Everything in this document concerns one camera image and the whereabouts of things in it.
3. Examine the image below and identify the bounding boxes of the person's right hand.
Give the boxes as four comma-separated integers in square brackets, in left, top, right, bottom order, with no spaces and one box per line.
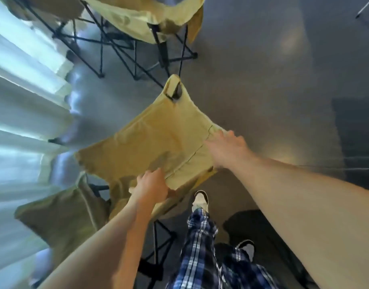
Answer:
[204,129,255,169]

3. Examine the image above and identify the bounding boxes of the person's left hand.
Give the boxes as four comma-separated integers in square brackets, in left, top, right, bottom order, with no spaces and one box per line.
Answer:
[129,167,170,209]

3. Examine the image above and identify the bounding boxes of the person's left forearm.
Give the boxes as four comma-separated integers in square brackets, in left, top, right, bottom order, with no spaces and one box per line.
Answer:
[37,197,156,289]

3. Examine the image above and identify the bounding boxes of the person's right forearm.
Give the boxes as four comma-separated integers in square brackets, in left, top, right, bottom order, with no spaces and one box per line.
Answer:
[231,156,369,289]

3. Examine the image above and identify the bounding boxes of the person's left shoe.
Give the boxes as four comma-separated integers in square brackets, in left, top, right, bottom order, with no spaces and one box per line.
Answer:
[192,190,210,213]

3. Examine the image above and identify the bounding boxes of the person's shoe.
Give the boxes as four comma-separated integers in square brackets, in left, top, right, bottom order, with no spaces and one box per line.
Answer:
[192,190,210,213]
[234,239,256,264]

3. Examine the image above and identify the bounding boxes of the person's right shoe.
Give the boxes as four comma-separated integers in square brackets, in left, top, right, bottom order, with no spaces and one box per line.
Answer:
[234,239,256,264]

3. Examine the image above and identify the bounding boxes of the blue plaid trousers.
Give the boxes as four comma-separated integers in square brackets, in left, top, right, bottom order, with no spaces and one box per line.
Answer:
[166,207,281,289]

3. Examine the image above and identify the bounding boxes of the white sheer curtain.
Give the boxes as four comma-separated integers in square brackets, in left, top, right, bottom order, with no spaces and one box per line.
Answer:
[0,0,81,282]

